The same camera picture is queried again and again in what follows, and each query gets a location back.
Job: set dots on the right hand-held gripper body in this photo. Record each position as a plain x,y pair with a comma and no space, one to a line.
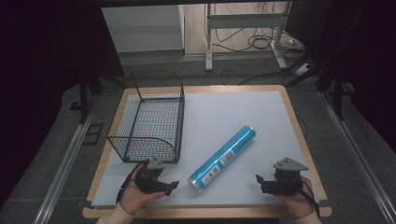
288,180

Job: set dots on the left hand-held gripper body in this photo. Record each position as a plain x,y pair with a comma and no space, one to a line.
148,179

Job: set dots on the person's left hand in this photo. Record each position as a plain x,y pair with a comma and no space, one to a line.
134,196

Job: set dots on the person's right hand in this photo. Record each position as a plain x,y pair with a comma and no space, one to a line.
295,203

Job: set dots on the blue plastic-wrapped roll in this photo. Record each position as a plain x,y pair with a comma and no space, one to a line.
222,158

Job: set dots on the white table mat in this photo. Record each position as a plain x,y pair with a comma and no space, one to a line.
214,124

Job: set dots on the black metal stand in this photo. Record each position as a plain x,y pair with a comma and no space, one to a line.
336,81
84,90

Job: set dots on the white power strip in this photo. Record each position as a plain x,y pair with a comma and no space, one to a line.
303,69

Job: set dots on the aluminium floor rail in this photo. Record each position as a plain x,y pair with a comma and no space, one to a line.
67,165
358,152

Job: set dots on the grey wall panel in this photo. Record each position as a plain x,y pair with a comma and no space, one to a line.
143,28

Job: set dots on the white metal desk frame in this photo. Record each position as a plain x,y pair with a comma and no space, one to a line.
218,21

